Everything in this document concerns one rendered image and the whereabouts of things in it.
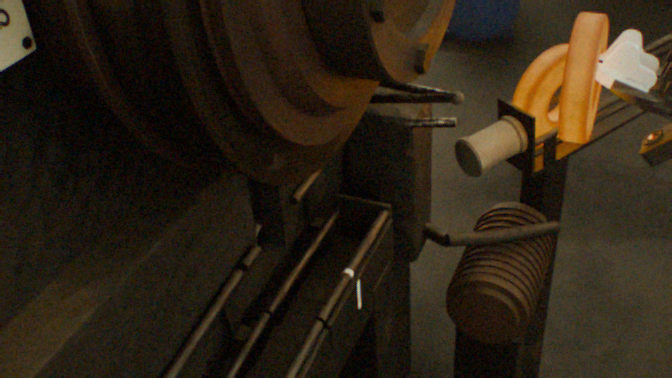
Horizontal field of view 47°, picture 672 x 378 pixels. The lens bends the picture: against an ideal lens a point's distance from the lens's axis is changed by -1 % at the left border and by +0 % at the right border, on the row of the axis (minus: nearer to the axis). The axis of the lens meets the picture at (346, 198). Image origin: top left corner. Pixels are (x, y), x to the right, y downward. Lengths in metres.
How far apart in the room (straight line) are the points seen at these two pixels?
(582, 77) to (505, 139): 0.23
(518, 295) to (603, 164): 1.27
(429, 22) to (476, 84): 2.06
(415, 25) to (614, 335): 1.27
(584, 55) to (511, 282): 0.36
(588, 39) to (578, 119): 0.09
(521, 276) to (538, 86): 0.27
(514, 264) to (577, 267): 0.83
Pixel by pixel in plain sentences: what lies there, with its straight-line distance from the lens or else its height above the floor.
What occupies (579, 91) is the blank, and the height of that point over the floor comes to 0.85.
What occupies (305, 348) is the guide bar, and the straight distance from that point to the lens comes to 0.78.
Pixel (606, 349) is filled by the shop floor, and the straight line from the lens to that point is 1.79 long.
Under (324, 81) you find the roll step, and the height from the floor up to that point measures 1.01.
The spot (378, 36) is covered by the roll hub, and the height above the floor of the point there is 1.05.
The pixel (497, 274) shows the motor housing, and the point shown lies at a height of 0.53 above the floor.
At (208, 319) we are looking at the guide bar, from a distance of 0.76.
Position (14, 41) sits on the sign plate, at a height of 1.07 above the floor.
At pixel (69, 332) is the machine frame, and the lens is 0.62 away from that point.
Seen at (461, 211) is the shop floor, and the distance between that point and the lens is 2.12.
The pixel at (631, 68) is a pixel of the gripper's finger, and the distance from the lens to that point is 0.96.
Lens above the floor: 1.28
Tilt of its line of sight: 36 degrees down
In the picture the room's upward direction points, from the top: 4 degrees counter-clockwise
